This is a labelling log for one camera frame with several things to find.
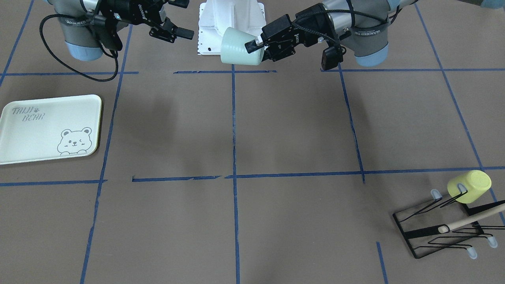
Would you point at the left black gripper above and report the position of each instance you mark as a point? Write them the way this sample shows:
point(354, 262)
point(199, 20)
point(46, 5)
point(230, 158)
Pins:
point(307, 24)

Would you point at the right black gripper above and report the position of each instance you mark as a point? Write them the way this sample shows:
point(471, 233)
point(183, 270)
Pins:
point(129, 11)

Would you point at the light green cup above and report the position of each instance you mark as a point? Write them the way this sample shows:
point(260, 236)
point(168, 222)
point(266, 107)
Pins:
point(233, 50)

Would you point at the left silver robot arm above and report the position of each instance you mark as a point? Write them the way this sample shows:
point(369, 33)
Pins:
point(359, 26)

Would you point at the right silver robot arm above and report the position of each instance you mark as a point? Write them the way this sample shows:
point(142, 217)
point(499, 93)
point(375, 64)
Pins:
point(89, 26)

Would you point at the pale green bear tray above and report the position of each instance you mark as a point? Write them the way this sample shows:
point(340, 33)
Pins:
point(47, 129)

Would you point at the yellow cup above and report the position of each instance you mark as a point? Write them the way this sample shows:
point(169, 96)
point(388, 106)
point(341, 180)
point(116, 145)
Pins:
point(469, 186)

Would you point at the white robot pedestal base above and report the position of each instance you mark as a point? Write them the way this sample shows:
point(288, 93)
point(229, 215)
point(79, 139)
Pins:
point(216, 16)

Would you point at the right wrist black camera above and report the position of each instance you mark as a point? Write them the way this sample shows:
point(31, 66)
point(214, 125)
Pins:
point(105, 31)

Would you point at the wrist black camera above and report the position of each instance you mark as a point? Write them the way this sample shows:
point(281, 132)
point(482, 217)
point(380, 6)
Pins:
point(105, 31)
point(331, 57)

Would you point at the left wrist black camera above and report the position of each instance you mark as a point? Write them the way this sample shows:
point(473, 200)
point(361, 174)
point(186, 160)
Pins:
point(331, 57)

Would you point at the black wire cup rack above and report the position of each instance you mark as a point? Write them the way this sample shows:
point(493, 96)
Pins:
point(444, 223)

